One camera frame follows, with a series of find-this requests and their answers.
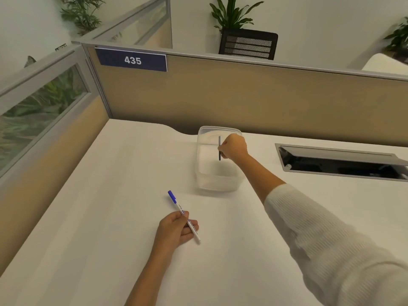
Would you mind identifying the white pen with blue cap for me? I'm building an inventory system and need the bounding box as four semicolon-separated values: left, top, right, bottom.
168;190;201;244

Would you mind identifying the person's left hand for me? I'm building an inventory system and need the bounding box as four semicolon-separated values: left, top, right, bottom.
154;211;199;252

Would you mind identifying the clear plastic container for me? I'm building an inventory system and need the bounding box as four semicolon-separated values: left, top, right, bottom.
195;126;244;192

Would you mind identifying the glass-topped side partition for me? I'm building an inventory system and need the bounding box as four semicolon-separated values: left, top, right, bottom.
0;44;113;274

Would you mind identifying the glass-topped cubicle partition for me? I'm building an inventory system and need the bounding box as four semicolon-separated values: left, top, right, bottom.
82;0;173;50

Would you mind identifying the white chair back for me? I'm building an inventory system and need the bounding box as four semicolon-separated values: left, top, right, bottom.
362;53;408;77

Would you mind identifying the beige cubicle partition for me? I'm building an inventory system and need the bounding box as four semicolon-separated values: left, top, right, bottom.
73;41;408;147

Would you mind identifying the person's right hand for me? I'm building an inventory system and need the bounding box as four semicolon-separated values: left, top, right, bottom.
219;134;249;161

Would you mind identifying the dark blue label sign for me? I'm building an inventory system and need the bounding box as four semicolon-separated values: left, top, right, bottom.
95;47;168;72

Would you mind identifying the black mesh office chair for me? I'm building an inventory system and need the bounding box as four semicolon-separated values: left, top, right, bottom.
219;28;278;60

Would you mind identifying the green potted plant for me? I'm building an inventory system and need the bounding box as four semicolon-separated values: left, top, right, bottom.
382;16;408;62
60;0;106;37
209;0;265;31

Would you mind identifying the desk cable tray opening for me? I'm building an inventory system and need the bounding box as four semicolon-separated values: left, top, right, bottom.
275;143;408;182

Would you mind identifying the person's left forearm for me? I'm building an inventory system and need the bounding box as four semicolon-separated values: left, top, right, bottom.
124;245;180;306

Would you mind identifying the person's right forearm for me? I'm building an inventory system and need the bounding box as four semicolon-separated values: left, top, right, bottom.
230;153;408;306

